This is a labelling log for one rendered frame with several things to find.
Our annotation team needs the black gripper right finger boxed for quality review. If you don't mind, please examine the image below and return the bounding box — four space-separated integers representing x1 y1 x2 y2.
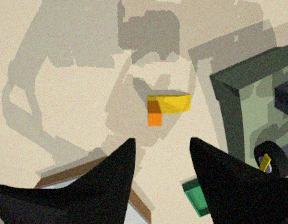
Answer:
189 137 288 224

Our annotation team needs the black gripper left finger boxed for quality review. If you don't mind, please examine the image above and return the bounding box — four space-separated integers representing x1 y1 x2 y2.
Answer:
0 137 136 224

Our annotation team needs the green tray floor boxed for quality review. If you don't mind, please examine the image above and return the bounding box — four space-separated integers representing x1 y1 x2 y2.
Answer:
188 188 208 210

